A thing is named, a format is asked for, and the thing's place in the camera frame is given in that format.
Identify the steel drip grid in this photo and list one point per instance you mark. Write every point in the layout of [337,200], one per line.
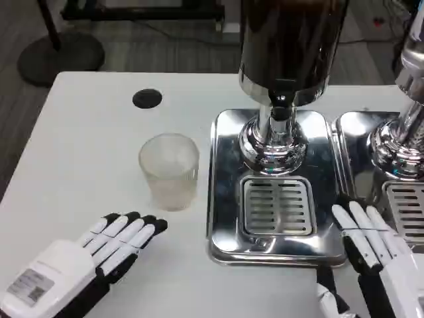
[407,205]
[278,205]

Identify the clear ribbed glass cup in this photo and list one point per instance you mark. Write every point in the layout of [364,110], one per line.
[169,172]

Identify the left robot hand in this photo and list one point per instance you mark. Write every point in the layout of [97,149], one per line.
[63,265]

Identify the black stand pole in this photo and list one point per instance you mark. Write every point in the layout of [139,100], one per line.
[49,23]

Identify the black round stand base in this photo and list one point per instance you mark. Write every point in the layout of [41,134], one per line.
[63,63]

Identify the drink dispenser with dark liquid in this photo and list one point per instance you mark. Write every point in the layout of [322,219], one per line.
[288,43]

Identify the small red object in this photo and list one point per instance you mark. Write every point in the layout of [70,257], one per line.
[379,21]

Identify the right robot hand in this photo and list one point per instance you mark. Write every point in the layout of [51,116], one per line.
[397,275]

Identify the black metal frame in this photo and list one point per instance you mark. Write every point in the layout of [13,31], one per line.
[139,11]

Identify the chrome drink dispenser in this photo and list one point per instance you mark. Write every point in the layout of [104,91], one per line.
[407,145]

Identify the steel drip tray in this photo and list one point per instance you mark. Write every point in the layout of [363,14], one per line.
[225,185]
[354,159]

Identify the white box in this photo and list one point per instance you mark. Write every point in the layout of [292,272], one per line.
[231,28]

